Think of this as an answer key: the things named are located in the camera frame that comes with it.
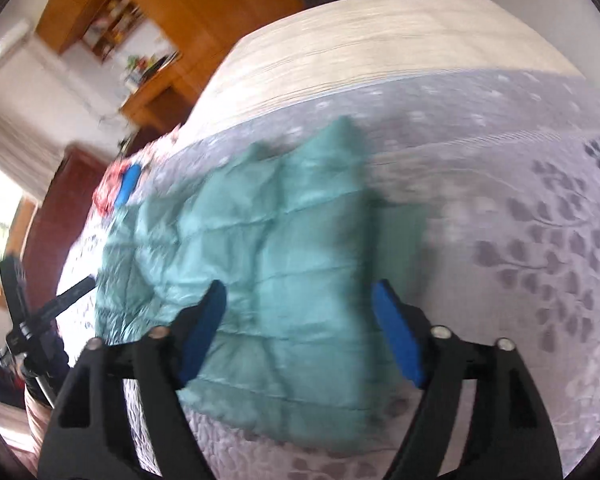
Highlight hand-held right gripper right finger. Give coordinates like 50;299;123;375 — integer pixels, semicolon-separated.
371;280;563;480

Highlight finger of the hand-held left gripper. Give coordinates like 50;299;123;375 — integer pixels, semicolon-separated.
0;255;32;323
37;275;97;322

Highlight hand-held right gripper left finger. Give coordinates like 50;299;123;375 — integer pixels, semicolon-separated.
37;279;228;480

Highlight teal puffer jacket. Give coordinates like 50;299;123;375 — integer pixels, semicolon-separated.
94;116;431;448

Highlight dark red wooden headboard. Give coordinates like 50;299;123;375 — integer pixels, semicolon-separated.
22;144;117;312

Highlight person's pink quilted pants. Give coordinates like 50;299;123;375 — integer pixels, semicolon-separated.
24;390;57;463

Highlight pink floral cloth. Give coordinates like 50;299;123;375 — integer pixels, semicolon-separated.
92;132;181;217

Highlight small blue object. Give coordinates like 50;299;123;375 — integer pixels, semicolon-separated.
114;162;144;209

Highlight white curtain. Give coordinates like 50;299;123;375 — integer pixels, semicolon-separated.
0;95;63;202

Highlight grey floral quilt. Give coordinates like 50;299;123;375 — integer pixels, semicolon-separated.
55;67;600;480

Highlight white air conditioner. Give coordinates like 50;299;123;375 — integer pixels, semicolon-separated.
0;17;37;89

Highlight desk clutter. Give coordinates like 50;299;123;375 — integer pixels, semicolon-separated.
122;50;182;94

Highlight shelf items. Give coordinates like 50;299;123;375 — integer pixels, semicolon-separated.
82;0;144;64

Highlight beige striped bedspread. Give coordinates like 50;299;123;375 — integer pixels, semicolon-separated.
182;0;593;133

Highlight wooden wardrobe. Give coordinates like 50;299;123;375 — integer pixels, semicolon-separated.
35;0;306;63

